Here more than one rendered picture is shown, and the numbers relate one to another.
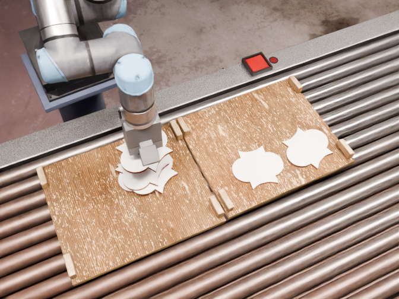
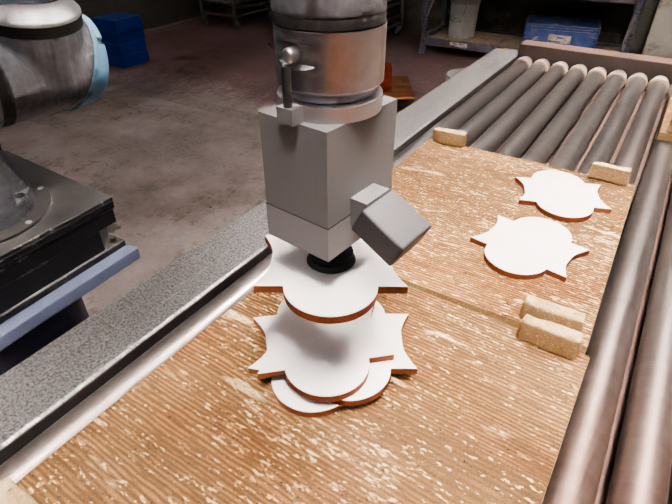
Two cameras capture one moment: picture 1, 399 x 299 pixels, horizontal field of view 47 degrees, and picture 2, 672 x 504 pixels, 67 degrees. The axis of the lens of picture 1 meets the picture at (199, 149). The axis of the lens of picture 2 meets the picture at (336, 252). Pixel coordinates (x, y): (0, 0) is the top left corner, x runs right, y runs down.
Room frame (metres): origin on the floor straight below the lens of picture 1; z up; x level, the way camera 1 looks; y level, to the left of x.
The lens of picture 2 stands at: (0.32, 0.31, 1.31)
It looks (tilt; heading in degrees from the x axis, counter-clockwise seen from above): 36 degrees down; 331
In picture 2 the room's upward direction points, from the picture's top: straight up
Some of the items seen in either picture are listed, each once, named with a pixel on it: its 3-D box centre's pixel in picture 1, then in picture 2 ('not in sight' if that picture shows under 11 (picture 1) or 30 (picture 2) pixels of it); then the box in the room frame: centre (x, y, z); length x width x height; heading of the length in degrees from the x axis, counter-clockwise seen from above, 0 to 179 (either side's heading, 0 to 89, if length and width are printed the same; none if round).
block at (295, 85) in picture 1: (295, 83); (450, 137); (0.97, -0.29, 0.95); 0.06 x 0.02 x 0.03; 29
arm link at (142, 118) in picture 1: (137, 107); (327, 57); (0.63, 0.14, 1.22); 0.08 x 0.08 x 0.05
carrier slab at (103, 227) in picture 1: (129, 195); (330, 425); (0.56, 0.18, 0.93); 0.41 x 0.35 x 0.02; 117
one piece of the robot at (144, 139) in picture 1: (142, 134); (351, 171); (0.61, 0.14, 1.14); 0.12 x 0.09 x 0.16; 22
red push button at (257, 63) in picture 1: (256, 64); not in sight; (1.07, -0.18, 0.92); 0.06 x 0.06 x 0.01; 28
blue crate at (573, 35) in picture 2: not in sight; (560, 34); (3.57, -3.84, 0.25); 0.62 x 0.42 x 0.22; 39
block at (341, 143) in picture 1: (345, 148); (609, 173); (0.73, -0.42, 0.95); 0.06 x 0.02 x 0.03; 29
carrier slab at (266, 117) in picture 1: (262, 141); (484, 215); (0.76, -0.18, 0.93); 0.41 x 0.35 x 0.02; 119
